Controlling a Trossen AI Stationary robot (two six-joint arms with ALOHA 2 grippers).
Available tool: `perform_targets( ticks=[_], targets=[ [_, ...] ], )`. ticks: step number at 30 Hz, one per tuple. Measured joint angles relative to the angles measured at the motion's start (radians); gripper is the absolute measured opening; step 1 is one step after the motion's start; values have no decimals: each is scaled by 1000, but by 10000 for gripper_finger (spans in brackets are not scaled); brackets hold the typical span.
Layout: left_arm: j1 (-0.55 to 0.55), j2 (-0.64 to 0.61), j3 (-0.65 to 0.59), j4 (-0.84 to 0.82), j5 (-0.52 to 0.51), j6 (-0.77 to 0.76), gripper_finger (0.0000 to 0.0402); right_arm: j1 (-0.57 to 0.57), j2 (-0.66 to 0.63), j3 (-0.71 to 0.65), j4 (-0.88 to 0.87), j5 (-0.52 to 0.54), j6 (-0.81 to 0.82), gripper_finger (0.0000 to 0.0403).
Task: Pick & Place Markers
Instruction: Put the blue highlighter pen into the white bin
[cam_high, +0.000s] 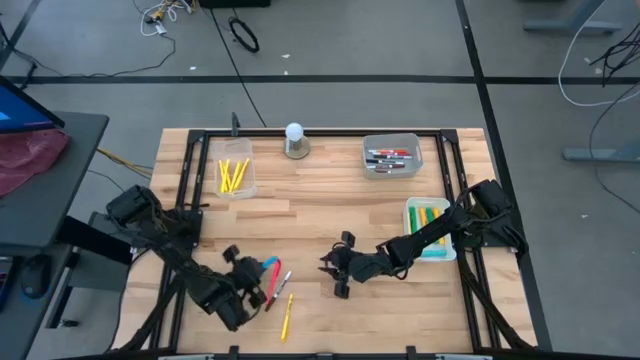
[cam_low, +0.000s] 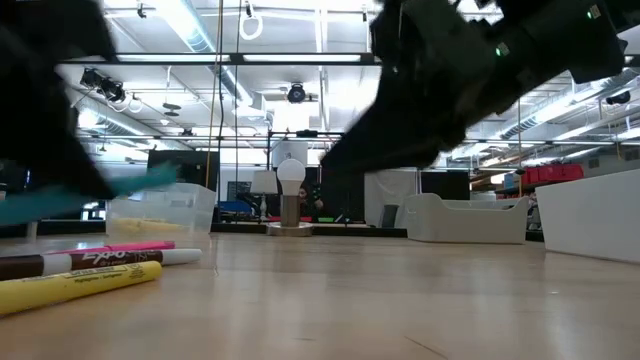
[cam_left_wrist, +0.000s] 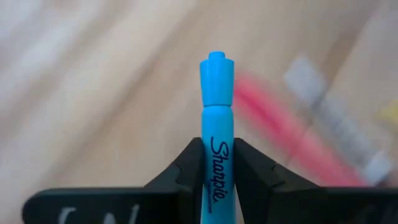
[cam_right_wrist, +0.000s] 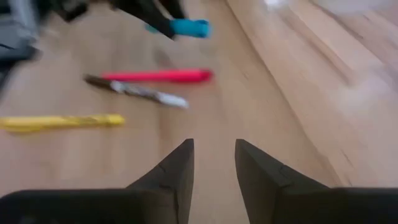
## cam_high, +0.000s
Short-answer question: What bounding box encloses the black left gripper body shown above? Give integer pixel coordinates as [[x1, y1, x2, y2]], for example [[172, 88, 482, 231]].
[[222, 243, 270, 311]]

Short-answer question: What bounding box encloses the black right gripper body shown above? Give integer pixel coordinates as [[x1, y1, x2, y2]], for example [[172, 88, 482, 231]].
[[333, 230, 397, 301]]

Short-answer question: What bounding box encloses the pink slim highlighter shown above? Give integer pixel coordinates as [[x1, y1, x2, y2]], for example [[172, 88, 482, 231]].
[[266, 258, 283, 302]]

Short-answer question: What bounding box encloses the brown Expo dry-erase marker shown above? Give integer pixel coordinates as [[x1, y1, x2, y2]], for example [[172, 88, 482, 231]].
[[263, 270, 294, 313]]

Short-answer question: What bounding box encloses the teal thick highlighter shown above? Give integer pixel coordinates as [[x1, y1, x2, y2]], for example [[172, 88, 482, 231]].
[[410, 248, 449, 260]]

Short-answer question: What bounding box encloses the orange thick highlighter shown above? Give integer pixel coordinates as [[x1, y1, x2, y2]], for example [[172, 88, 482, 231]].
[[431, 206, 447, 247]]

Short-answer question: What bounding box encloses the white storage bin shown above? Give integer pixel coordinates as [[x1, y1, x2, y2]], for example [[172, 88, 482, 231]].
[[402, 196, 458, 263]]

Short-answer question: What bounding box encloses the pale grey storage bin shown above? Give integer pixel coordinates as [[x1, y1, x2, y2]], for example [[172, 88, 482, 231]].
[[362, 132, 425, 181]]

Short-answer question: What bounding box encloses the clear plastic bin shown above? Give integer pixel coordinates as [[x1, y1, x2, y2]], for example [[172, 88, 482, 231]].
[[211, 137, 258, 201]]

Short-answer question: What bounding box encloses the dark grey desk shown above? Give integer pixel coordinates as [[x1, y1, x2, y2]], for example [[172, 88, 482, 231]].
[[0, 111, 111, 360]]

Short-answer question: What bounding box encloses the black computer mouse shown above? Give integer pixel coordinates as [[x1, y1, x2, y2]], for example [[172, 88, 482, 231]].
[[18, 253, 54, 301]]

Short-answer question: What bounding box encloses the grey desk leg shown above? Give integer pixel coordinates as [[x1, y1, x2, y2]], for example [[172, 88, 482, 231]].
[[562, 139, 640, 164], [522, 0, 624, 36]]

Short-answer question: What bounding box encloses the blue screen monitor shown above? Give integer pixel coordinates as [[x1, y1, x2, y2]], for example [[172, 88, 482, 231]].
[[0, 74, 67, 135]]

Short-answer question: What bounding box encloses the black aluminium table frame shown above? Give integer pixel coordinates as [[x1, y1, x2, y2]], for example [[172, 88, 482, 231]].
[[112, 127, 539, 360]]

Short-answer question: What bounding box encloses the yellow floor cable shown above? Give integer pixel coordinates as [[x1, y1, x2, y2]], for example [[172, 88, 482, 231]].
[[96, 146, 154, 179]]

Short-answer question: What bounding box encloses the black floor cable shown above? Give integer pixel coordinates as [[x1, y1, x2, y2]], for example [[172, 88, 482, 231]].
[[208, 7, 269, 129]]

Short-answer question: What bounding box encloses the black cable coil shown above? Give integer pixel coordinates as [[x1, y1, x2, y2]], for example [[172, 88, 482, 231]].
[[228, 16, 262, 54]]

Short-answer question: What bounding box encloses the white cable bundle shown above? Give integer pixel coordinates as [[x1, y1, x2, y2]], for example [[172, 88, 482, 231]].
[[130, 0, 199, 39]]

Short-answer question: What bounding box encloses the white floor cable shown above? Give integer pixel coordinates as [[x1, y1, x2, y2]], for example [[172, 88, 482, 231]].
[[557, 0, 640, 108]]

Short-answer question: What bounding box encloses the black cable bundle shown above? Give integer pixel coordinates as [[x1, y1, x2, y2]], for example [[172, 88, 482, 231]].
[[588, 22, 640, 89]]

